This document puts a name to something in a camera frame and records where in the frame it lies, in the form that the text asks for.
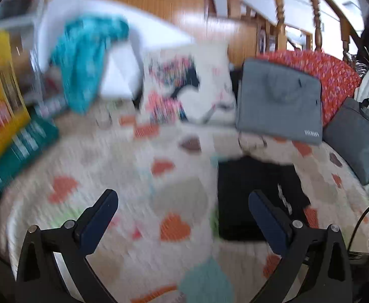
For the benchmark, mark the grey fabric bag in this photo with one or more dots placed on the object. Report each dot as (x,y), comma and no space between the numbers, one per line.
(354,139)

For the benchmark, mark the teal cloth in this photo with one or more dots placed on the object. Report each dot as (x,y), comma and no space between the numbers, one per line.
(80,63)

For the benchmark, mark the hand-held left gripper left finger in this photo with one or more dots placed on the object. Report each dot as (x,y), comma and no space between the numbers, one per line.
(99,217)

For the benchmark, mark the black pants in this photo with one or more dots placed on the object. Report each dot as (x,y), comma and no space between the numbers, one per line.
(247,195)

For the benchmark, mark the heart print blanket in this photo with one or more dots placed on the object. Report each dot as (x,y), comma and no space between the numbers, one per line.
(178,195)

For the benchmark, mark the green box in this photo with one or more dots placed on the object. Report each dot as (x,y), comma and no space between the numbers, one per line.
(23,151)

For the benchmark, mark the grey laptop bag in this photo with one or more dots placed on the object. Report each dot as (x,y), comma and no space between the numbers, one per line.
(275,113)

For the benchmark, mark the wooden railing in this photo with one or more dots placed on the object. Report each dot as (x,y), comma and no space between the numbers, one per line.
(279,3)

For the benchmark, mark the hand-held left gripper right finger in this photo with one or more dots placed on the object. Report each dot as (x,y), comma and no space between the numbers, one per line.
(266,221)

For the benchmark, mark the red floral cushion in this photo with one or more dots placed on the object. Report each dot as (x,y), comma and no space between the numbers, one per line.
(335,79)

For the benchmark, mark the printed figure pillow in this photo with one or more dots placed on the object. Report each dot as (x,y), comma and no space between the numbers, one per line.
(200,101)

